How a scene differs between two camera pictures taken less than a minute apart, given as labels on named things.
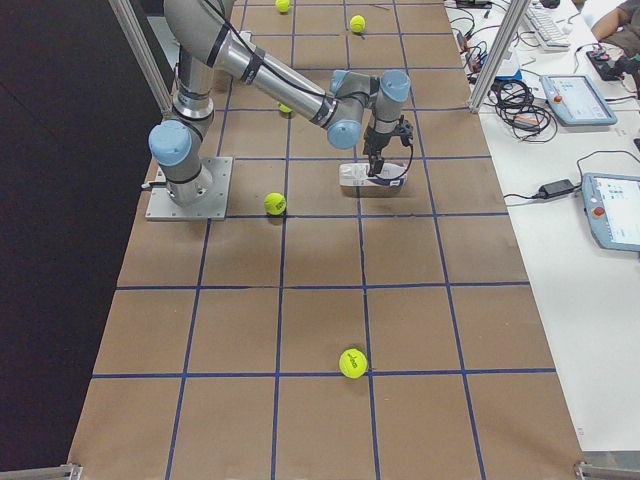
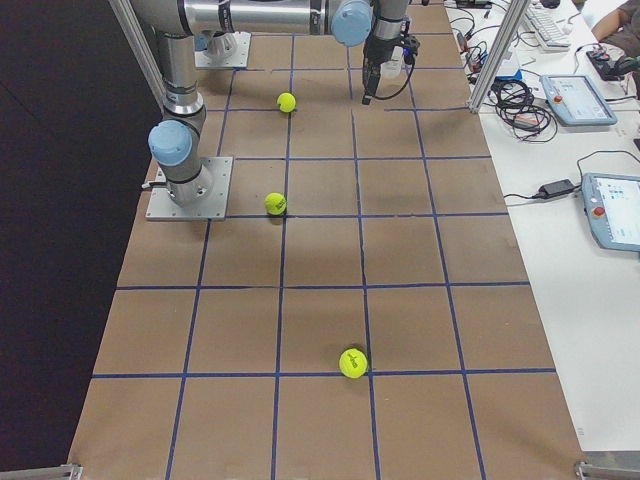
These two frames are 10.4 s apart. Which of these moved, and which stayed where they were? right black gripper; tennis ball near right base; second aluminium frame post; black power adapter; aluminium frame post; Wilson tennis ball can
Moved: right black gripper; Wilson tennis ball can
Stayed: tennis ball near right base; black power adapter; second aluminium frame post; aluminium frame post
